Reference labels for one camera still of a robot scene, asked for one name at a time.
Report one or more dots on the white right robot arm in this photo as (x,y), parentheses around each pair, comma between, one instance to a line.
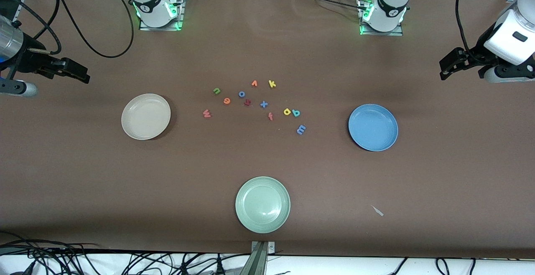
(152,3)

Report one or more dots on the brown paper table cover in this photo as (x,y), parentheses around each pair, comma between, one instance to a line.
(83,183)

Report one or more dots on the teal foam letter b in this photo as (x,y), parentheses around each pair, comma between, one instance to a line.
(296,113)

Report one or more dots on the blue foam letter x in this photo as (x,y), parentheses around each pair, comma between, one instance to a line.
(263,104)

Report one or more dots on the blue round plate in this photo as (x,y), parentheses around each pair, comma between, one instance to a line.
(373,127)

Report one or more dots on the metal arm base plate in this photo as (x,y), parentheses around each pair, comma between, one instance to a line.
(180,11)
(363,28)

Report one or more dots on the small grey paper scrap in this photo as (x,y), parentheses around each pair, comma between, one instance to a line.
(378,211)

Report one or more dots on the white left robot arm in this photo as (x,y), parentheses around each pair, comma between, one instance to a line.
(388,7)

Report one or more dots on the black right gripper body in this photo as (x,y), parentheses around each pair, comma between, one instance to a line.
(27,59)

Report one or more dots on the beige round plate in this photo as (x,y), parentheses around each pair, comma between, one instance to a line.
(146,116)

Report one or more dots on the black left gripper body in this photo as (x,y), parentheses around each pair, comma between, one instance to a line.
(479,51)

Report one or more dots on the pale green round plate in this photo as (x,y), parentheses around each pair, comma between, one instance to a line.
(262,204)

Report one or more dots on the blue foam letter m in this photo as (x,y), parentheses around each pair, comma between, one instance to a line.
(301,130)

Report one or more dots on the pink foam letter w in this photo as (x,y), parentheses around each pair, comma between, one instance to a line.
(206,113)

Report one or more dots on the yellow foam letter k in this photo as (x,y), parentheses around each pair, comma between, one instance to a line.
(272,84)

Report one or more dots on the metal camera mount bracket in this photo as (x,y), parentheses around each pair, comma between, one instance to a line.
(261,258)

